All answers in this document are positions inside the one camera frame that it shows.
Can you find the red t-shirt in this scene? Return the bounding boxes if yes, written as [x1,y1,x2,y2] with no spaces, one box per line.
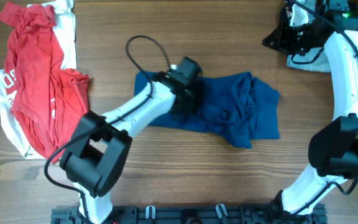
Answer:
[0,2,89,159]

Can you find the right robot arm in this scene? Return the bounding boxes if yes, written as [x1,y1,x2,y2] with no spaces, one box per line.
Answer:
[259,0,358,223]

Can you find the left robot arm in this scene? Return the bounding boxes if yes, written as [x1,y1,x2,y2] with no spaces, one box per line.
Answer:
[60,57,201,223]

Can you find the blue t-shirt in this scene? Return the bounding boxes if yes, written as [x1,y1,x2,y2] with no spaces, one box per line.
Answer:
[151,72,280,149]

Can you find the folded light blue jeans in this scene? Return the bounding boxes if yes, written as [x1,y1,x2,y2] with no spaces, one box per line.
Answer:
[287,48,331,73]

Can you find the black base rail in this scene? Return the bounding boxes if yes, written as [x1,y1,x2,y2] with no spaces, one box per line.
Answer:
[50,203,328,224]

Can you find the white t-shirt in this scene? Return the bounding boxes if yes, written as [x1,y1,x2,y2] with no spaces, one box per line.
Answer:
[0,0,77,159]

